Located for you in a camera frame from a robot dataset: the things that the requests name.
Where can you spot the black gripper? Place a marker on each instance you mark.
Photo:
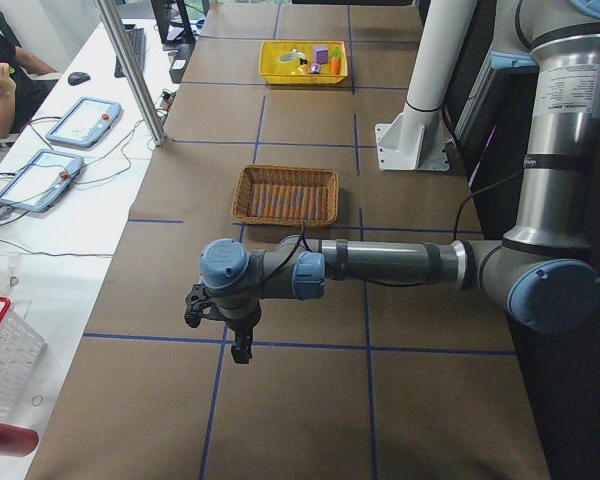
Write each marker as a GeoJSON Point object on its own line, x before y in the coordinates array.
{"type": "Point", "coordinates": [240, 327]}

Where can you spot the yellow tape roll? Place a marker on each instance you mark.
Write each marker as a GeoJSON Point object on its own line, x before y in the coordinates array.
{"type": "Point", "coordinates": [288, 58]}

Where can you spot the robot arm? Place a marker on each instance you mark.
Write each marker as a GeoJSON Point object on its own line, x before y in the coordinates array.
{"type": "Point", "coordinates": [537, 273]}

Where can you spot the brown wicker basket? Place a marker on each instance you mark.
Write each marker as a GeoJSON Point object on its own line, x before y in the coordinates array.
{"type": "Point", "coordinates": [286, 196]}

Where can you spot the yellow wicker basket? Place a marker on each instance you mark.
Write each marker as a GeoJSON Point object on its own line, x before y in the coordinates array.
{"type": "Point", "coordinates": [275, 73]}

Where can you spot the red cylinder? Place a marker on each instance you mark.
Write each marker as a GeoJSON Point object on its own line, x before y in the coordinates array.
{"type": "Point", "coordinates": [17, 441]}

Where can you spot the lower teach pendant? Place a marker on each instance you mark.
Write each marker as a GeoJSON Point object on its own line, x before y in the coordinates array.
{"type": "Point", "coordinates": [39, 184]}

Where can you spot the teach pendant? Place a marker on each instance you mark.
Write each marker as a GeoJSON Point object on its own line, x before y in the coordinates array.
{"type": "Point", "coordinates": [85, 123]}
{"type": "Point", "coordinates": [39, 184]}

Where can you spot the white pole with base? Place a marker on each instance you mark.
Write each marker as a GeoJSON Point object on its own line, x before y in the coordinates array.
{"type": "Point", "coordinates": [415, 138]}

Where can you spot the upper teach pendant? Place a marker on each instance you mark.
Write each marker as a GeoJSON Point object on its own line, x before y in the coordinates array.
{"type": "Point", "coordinates": [85, 123]}

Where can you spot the toy panda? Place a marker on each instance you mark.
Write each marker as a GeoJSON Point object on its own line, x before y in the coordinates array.
{"type": "Point", "coordinates": [303, 65]}

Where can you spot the black power adapter box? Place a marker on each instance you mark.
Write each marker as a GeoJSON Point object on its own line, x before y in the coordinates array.
{"type": "Point", "coordinates": [179, 61]}

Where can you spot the purple foam block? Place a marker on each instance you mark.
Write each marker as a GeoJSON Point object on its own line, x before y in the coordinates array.
{"type": "Point", "coordinates": [320, 54]}

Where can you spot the orange toy carrot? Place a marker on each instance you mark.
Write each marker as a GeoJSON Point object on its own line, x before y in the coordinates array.
{"type": "Point", "coordinates": [336, 62]}

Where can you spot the black computer mouse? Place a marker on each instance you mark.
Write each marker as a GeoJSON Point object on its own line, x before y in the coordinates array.
{"type": "Point", "coordinates": [77, 78]}

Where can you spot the seated person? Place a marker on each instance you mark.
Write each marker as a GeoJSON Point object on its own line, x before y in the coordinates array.
{"type": "Point", "coordinates": [20, 95]}

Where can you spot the aluminium frame post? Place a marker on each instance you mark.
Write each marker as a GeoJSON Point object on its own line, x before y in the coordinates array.
{"type": "Point", "coordinates": [123, 49]}

